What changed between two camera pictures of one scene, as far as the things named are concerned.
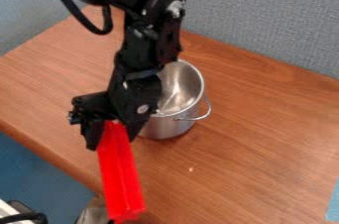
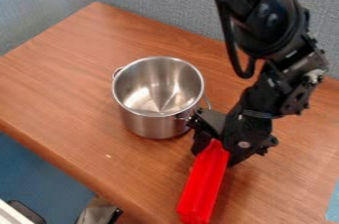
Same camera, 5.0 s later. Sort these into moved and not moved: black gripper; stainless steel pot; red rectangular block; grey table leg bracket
Moved: red rectangular block; black gripper
Not moved: stainless steel pot; grey table leg bracket
